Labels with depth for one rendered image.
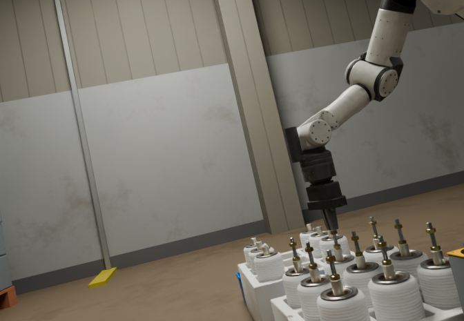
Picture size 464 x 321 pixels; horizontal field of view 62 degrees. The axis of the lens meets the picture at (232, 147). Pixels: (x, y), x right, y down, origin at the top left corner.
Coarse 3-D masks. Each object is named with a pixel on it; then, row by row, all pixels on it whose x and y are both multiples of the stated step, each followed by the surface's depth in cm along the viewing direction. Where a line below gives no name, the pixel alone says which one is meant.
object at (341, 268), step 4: (352, 260) 100; (324, 264) 104; (328, 264) 102; (336, 264) 100; (340, 264) 99; (344, 264) 99; (348, 264) 99; (324, 268) 103; (328, 268) 101; (336, 268) 99; (340, 268) 99; (344, 268) 98; (328, 272) 101; (336, 272) 99; (340, 272) 99; (340, 276) 99; (344, 280) 98; (344, 284) 98
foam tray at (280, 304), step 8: (272, 304) 105; (280, 304) 100; (424, 304) 81; (280, 312) 97; (288, 312) 94; (296, 312) 93; (432, 312) 77; (440, 312) 76; (448, 312) 75; (456, 312) 74; (280, 320) 99; (288, 320) 91; (296, 320) 88; (304, 320) 87; (376, 320) 79; (424, 320) 74; (432, 320) 73; (440, 320) 73; (448, 320) 73; (456, 320) 73
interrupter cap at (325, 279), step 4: (320, 276) 92; (324, 276) 91; (328, 276) 90; (304, 280) 91; (308, 280) 91; (324, 280) 88; (328, 280) 87; (300, 284) 89; (304, 284) 88; (308, 284) 88; (312, 284) 87; (316, 284) 86; (320, 284) 86; (324, 284) 86
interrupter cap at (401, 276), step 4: (396, 272) 83; (400, 272) 82; (404, 272) 81; (376, 276) 83; (380, 276) 82; (384, 276) 82; (396, 276) 81; (400, 276) 80; (404, 276) 79; (408, 276) 78; (372, 280) 80; (376, 280) 80; (380, 280) 79; (384, 280) 80; (388, 280) 79; (392, 280) 78; (396, 280) 77; (400, 280) 77; (404, 280) 77; (380, 284) 78; (384, 284) 77; (388, 284) 77
